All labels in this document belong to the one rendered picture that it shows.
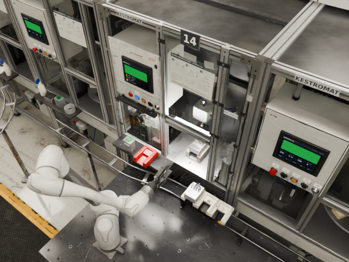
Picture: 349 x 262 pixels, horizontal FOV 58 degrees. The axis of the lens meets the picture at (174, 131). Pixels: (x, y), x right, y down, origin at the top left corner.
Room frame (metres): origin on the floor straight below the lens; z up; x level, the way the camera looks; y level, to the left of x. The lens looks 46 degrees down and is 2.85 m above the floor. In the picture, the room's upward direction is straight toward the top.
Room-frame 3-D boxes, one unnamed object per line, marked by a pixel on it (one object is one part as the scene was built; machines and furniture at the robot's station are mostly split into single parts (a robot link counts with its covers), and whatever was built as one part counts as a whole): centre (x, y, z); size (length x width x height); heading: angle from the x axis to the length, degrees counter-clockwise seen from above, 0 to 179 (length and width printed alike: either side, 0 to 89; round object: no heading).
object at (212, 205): (1.21, -0.24, 0.84); 0.36 x 0.14 x 0.10; 54
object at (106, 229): (1.01, 0.46, 0.85); 0.18 x 0.16 x 0.22; 7
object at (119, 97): (1.71, 0.27, 1.37); 0.36 x 0.04 x 0.04; 54
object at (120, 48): (1.82, 0.19, 1.60); 0.42 x 0.29 x 0.46; 54
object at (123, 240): (0.98, 0.44, 0.71); 0.22 x 0.18 x 0.06; 54
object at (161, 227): (0.93, 0.04, 0.66); 1.50 x 1.06 x 0.04; 54
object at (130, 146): (1.69, 0.36, 0.97); 0.08 x 0.08 x 0.12; 54
